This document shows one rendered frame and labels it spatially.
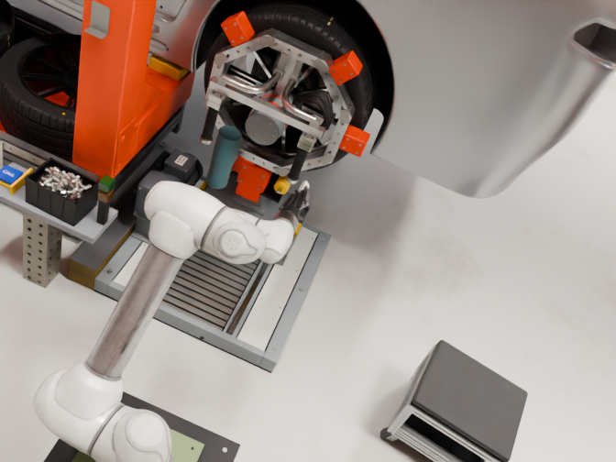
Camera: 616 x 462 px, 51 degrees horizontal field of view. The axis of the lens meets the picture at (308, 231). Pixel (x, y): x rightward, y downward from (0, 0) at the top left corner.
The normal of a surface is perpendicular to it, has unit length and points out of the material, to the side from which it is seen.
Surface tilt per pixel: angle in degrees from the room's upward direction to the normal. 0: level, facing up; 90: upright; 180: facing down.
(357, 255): 0
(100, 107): 90
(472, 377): 0
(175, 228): 57
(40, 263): 90
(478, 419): 0
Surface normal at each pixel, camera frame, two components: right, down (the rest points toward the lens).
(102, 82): -0.29, 0.61
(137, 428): 0.45, -0.60
